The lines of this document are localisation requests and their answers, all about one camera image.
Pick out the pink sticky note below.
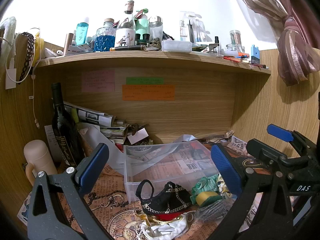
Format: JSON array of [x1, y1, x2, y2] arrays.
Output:
[[81, 69, 115, 93]]

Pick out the clear plastic lidded box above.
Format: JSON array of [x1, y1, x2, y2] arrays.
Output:
[[161, 40, 192, 53]]

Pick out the white paper tag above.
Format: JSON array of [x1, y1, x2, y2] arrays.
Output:
[[127, 128, 149, 145]]

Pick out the rolled newspaper stack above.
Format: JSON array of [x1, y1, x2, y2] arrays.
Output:
[[63, 101, 129, 145]]

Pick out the yellow green sponge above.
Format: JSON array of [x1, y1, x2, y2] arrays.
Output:
[[196, 191, 223, 207]]

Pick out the white drawstring cloth bag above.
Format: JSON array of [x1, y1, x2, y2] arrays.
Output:
[[135, 211, 195, 240]]

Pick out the white charger with cable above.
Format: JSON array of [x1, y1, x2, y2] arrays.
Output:
[[4, 27, 41, 129]]

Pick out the green cloth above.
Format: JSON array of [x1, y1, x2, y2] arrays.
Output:
[[190, 174, 219, 204]]

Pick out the blue glass decanter bottle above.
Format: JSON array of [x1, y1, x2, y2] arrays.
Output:
[[94, 18, 116, 51]]

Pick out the white illustrated mug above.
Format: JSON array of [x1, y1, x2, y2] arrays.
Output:
[[114, 28, 136, 47]]

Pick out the grey knitted cloth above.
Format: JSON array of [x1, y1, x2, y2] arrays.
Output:
[[195, 199, 234, 223]]

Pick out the blue small box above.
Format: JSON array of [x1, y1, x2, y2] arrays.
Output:
[[251, 45, 260, 64]]

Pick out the mint green bottle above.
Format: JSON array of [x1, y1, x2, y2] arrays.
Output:
[[135, 8, 150, 45]]

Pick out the pink curtain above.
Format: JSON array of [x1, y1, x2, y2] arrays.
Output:
[[243, 0, 319, 86]]

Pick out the clear plastic storage bin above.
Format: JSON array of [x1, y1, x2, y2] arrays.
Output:
[[124, 140, 219, 203]]

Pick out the floral scrunchie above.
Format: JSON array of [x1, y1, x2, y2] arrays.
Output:
[[216, 174, 237, 199]]

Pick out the red cloth piece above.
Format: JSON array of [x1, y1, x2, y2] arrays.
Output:
[[155, 211, 184, 222]]

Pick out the light blue lotion bottle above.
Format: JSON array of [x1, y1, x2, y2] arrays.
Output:
[[75, 18, 89, 46]]

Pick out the green sticky note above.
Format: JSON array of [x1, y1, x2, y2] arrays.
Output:
[[126, 77, 164, 85]]

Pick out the vintage newspaper print mat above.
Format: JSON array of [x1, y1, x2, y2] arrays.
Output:
[[57, 135, 266, 240]]

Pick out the wooden shelf board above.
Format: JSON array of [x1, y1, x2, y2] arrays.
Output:
[[39, 51, 271, 75]]

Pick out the blue cartoon sticker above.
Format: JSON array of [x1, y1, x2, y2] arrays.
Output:
[[17, 192, 31, 226]]

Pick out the dark wine bottle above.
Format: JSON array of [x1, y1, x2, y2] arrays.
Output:
[[51, 82, 85, 167]]

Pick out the beige mug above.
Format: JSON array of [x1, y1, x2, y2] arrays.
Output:
[[23, 140, 57, 186]]

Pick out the black chain strap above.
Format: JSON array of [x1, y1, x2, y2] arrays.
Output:
[[17, 31, 35, 82]]

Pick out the tall corked glass bottle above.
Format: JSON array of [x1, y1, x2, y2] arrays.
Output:
[[117, 0, 136, 30]]

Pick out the glass jar with sticks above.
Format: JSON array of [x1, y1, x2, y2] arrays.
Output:
[[226, 30, 245, 53]]

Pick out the orange sticky note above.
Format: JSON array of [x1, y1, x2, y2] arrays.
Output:
[[122, 85, 175, 101]]

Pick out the black pouch with chain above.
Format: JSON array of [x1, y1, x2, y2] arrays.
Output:
[[136, 179, 192, 215]]

